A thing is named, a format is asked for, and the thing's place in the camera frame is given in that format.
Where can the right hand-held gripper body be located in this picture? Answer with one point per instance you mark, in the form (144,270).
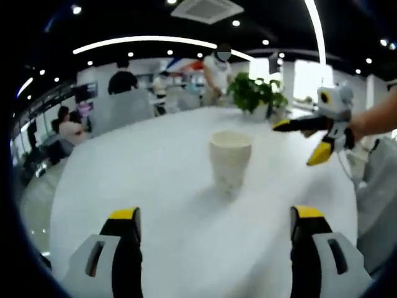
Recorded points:
(333,105)

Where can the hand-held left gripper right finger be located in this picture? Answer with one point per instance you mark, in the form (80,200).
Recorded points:
(310,254)

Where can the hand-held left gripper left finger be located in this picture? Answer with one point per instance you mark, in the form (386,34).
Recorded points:
(124,248)

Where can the white printed paper cup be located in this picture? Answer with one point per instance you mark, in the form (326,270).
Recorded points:
(229,161)

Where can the person's right hand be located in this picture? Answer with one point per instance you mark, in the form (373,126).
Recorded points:
(359,127)

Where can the bright window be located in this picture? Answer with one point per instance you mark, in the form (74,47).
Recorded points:
(311,80)

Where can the potted green plant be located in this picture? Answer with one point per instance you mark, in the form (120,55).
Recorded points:
(251,93)

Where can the light grey chair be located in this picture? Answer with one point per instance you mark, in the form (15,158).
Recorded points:
(378,192)

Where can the black hanging sign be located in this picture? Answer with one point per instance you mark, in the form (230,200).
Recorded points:
(273,63)

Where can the straight ceiling light strip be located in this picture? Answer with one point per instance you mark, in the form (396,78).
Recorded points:
(319,28)

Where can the white table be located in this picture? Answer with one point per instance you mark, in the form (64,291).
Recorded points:
(217,248)

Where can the group of ceiling spotlights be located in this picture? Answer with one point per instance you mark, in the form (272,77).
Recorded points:
(236,23)

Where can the white shelving unit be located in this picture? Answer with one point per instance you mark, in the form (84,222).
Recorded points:
(183,93)

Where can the grey office chair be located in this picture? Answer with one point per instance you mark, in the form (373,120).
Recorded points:
(124,108)

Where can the ceiling air conditioner vent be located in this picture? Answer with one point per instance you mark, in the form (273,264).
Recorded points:
(206,10)

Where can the long curved ceiling light strip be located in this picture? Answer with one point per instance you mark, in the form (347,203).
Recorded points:
(139,38)

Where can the short ceiling light strip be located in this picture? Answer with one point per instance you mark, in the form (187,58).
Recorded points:
(25,86)

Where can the red blue striped wall banner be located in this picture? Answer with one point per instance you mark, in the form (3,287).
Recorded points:
(186,65)

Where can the dark wall screen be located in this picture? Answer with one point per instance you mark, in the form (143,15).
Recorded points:
(87,91)

